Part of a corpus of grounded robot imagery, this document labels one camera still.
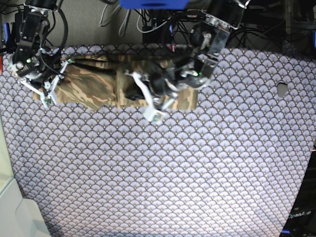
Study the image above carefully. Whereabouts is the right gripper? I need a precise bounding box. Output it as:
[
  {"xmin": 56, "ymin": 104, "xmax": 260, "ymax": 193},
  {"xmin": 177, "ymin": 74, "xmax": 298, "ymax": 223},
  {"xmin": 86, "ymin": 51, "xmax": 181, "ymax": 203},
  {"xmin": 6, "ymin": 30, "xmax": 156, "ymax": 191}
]
[{"xmin": 9, "ymin": 49, "xmax": 74, "ymax": 108}]

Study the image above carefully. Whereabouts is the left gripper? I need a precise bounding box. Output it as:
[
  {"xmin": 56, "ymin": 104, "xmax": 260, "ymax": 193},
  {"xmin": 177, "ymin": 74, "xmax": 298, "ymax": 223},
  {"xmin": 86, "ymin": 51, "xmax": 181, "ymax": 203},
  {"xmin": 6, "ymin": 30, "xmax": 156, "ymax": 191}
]
[{"xmin": 125, "ymin": 60, "xmax": 212, "ymax": 124}]

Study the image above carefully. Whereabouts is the camouflage T-shirt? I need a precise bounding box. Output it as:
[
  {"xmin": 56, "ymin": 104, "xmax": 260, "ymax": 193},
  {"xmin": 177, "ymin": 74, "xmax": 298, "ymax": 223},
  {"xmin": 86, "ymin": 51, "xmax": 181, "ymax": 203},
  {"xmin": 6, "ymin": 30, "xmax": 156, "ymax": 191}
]
[{"xmin": 33, "ymin": 50, "xmax": 199, "ymax": 112}]

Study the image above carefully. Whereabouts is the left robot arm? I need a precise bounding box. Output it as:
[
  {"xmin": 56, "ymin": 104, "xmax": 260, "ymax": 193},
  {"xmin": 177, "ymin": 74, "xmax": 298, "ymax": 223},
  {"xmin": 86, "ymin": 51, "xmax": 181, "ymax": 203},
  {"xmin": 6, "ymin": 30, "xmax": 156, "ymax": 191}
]
[{"xmin": 126, "ymin": 0, "xmax": 249, "ymax": 124}]

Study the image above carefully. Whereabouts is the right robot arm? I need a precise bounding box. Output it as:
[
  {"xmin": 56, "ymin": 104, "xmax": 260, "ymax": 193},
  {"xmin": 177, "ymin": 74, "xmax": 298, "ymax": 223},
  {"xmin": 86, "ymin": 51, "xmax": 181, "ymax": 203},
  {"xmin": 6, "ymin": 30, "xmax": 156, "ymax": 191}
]
[{"xmin": 9, "ymin": 0, "xmax": 72, "ymax": 107}]

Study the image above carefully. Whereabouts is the red and black clamp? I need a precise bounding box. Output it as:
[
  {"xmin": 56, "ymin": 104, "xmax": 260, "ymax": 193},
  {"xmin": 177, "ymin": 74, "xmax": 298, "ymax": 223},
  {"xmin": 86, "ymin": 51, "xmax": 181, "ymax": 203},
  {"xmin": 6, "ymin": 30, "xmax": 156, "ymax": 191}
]
[{"xmin": 167, "ymin": 43, "xmax": 177, "ymax": 53}]

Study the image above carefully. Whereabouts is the white plastic bin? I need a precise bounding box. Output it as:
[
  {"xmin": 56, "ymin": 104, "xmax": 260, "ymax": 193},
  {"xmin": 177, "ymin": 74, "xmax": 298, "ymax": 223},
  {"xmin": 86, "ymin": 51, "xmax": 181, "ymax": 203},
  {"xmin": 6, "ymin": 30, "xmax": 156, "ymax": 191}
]
[{"xmin": 0, "ymin": 118, "xmax": 51, "ymax": 237}]

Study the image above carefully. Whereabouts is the purple fan-pattern table cloth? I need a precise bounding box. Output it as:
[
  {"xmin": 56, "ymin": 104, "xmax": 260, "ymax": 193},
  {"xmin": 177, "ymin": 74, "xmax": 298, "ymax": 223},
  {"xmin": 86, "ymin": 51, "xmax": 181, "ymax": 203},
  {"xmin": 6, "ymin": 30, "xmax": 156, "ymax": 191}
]
[{"xmin": 0, "ymin": 49, "xmax": 316, "ymax": 237}]

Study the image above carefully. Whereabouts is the black OpenArm box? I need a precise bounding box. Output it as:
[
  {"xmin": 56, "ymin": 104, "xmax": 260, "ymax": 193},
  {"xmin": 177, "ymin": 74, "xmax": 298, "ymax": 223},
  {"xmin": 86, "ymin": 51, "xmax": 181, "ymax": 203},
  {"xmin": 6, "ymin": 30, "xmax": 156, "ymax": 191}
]
[{"xmin": 281, "ymin": 145, "xmax": 316, "ymax": 237}]

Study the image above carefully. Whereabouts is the blue plastic mount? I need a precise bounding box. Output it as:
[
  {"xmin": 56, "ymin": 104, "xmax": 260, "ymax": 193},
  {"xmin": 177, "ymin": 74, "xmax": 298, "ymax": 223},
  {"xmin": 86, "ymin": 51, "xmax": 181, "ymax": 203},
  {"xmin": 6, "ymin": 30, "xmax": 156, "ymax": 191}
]
[{"xmin": 119, "ymin": 0, "xmax": 189, "ymax": 10}]

